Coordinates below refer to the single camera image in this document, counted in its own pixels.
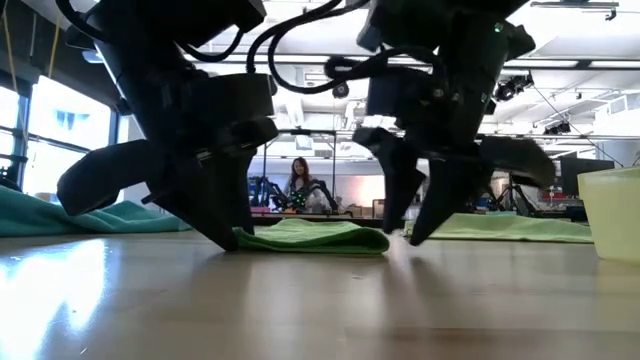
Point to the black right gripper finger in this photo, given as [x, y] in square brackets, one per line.
[450, 190]
[395, 170]

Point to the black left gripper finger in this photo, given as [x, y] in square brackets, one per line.
[115, 170]
[245, 165]

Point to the green microfiber towel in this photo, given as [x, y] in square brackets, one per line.
[310, 237]
[525, 229]

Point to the black background robot arm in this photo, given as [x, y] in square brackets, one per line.
[327, 192]
[265, 192]

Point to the pink basket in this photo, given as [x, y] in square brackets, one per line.
[260, 210]

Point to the teal microfiber towel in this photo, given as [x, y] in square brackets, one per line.
[30, 215]

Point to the yellow translucent plastic basket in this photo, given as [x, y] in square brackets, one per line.
[615, 220]

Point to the person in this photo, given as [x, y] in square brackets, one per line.
[300, 180]

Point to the bright window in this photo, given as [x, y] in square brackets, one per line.
[65, 125]

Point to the long ceiling light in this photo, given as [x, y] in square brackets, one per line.
[92, 56]

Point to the black monitor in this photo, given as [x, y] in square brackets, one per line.
[585, 175]

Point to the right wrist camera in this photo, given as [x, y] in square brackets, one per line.
[400, 95]

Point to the black workstation frame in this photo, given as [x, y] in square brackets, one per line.
[310, 132]

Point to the black dome camera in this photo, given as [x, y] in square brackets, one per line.
[341, 91]

